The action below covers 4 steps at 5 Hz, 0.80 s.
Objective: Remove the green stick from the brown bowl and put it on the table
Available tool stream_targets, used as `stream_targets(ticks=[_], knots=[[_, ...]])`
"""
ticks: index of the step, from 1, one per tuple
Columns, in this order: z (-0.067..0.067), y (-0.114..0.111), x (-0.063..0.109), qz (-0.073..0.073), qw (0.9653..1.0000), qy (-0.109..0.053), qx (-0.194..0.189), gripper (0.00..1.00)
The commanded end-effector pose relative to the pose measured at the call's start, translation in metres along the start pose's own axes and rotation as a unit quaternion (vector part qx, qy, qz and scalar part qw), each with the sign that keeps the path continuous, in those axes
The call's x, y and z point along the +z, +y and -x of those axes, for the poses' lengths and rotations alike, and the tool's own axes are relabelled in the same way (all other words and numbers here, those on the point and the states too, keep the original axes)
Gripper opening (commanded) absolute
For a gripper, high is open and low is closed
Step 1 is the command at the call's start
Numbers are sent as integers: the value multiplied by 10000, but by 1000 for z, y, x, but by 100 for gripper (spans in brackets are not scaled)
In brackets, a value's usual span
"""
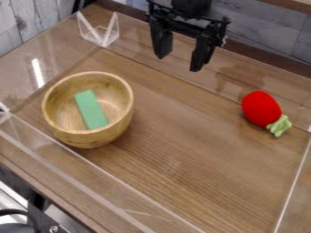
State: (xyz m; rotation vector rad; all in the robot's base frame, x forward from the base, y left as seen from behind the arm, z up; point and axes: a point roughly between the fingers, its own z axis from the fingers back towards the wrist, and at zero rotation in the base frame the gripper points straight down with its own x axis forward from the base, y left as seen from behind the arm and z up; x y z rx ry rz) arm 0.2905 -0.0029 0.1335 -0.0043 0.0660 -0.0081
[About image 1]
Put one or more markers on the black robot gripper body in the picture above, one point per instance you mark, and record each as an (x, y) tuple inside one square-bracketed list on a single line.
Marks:
[(191, 17)]

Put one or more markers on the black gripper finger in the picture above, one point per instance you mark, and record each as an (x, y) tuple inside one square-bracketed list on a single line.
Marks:
[(203, 51), (162, 36)]

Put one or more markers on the clear acrylic tray wall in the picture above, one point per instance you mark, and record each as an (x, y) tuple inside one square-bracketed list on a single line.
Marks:
[(101, 201)]

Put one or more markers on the green foam stick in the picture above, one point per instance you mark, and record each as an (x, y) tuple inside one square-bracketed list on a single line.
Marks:
[(90, 110)]

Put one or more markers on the clear acrylic corner bracket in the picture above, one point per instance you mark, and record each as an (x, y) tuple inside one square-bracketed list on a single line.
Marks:
[(99, 35)]

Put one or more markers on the red plush strawberry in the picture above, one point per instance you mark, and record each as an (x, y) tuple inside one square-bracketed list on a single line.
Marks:
[(263, 112)]

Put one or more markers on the brown wooden bowl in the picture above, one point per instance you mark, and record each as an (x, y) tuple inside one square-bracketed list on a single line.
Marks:
[(115, 97)]

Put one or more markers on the black metal table bracket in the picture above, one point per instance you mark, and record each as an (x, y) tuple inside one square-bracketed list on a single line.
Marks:
[(46, 223)]

